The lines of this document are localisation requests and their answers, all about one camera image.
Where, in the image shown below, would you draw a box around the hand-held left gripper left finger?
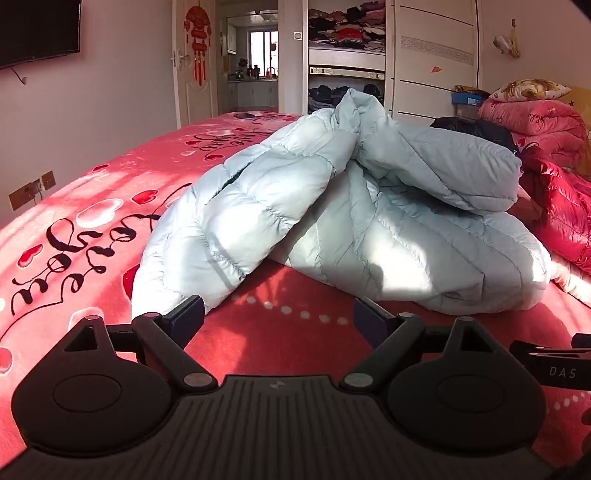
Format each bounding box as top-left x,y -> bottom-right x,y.
60,295 -> 219,394

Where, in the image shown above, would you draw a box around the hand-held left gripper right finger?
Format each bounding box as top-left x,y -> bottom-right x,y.
339,298 -> 497,394

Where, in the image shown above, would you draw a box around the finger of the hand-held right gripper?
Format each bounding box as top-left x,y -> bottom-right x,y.
510,333 -> 591,360

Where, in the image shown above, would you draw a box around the light blue puffer jacket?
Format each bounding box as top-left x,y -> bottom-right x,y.
131,88 -> 552,319

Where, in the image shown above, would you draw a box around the wardrobe shelves with folded clothes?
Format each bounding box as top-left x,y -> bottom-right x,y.
307,0 -> 387,114

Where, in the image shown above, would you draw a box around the white quilted jacket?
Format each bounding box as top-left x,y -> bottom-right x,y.
547,256 -> 591,308

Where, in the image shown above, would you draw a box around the red puffer jacket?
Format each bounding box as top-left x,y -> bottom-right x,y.
517,145 -> 591,278

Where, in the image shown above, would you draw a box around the red printed bed blanket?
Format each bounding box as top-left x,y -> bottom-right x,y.
0,111 -> 591,462

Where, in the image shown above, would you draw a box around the white room door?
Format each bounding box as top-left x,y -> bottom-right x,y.
172,0 -> 220,130

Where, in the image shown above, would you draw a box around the black garment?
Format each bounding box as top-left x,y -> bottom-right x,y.
430,116 -> 517,151

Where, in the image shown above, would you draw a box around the pink folded quilt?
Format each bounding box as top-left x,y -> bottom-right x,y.
478,98 -> 588,169

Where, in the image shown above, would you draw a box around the kitchen counter cabinets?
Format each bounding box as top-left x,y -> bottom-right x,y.
227,78 -> 280,112

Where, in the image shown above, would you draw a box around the floral pillow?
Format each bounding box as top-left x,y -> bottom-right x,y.
489,78 -> 572,103

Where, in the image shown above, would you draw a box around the white wardrobe door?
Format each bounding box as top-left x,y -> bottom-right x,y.
392,0 -> 481,118

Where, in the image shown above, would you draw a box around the kitchen window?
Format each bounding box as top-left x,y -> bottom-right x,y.
249,28 -> 280,70

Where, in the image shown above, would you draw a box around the red knot door decoration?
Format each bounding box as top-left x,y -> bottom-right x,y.
184,4 -> 213,88

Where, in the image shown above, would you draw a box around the brown wall socket plates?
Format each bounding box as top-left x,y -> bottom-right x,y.
8,170 -> 57,211

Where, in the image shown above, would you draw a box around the wall hook with hanging items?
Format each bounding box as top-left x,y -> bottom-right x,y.
492,18 -> 522,59

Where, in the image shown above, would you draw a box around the black wall television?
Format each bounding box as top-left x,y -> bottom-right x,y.
0,0 -> 83,71

